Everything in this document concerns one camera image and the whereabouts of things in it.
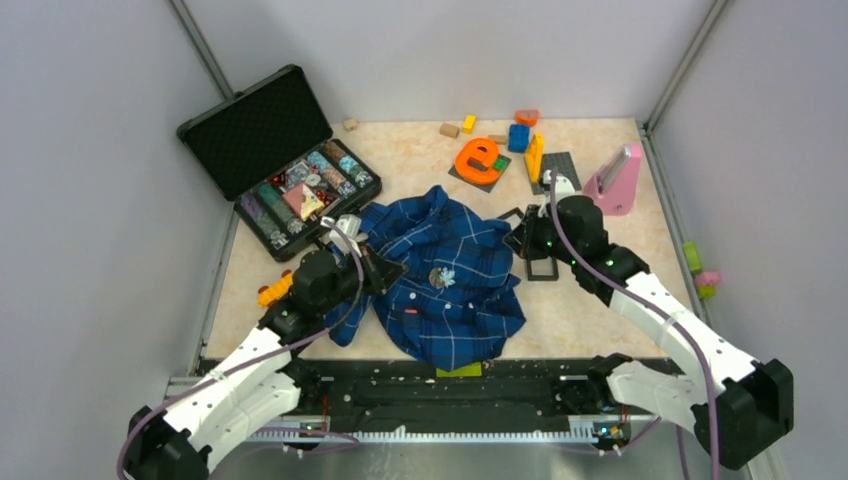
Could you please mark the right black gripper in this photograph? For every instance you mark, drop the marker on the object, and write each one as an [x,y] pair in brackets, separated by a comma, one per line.
[523,240]

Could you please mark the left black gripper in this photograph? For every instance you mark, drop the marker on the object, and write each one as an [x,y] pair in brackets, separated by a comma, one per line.
[388,271]

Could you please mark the silver flower brooch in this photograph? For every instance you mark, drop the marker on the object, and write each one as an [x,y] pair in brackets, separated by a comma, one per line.
[441,277]

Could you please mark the black square frame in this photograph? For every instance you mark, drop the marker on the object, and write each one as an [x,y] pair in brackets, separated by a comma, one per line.
[541,270]
[513,217]

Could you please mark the blue plaid shirt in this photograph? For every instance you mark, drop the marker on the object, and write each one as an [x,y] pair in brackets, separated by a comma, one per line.
[445,328]

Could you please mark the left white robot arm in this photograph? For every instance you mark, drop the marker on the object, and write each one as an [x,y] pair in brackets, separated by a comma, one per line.
[189,434]

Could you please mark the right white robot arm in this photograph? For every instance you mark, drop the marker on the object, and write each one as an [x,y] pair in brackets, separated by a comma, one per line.
[735,405]

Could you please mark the green lego brick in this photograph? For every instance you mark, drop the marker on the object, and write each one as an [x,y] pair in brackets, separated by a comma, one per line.
[501,163]

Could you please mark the dark small baseplate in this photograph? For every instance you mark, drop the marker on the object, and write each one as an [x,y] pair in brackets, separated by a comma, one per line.
[474,173]

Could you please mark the grey lego baseplate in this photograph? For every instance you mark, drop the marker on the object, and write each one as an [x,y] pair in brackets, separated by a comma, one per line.
[563,163]

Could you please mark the yellow toy piece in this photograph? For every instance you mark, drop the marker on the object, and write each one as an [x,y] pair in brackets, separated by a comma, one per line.
[533,157]

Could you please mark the orange letter e toy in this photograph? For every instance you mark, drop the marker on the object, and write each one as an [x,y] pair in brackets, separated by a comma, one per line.
[482,149]

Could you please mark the blue lego brick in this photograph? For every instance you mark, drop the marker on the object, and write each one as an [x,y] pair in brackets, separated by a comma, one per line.
[518,138]

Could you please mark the pink wedge stand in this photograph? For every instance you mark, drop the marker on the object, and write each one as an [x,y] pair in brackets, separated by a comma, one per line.
[613,186]

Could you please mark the orange cup toy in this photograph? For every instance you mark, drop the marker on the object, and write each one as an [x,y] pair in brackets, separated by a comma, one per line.
[527,117]

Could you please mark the orange toy car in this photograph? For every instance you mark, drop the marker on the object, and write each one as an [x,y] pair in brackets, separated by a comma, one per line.
[269,294]

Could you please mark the small yellow block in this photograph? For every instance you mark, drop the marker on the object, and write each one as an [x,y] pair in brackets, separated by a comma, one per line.
[468,124]

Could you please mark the wooden block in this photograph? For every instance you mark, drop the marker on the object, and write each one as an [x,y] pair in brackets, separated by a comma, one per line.
[449,130]

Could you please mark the lime green brick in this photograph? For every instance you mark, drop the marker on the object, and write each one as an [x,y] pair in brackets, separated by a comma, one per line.
[472,370]

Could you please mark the black poker chip case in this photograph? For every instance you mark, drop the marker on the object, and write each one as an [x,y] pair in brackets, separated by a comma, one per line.
[272,153]

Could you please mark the green pink toy outside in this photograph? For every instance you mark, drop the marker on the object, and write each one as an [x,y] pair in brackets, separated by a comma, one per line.
[705,281]

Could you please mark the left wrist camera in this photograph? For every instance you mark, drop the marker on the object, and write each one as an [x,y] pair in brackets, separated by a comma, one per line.
[343,233]

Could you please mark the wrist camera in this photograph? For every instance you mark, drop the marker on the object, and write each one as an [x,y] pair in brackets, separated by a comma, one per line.
[559,187]
[343,233]

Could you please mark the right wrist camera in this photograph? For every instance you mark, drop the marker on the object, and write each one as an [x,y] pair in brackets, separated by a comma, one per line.
[559,187]

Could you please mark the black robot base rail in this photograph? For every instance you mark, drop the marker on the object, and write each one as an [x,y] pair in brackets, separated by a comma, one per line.
[524,400]

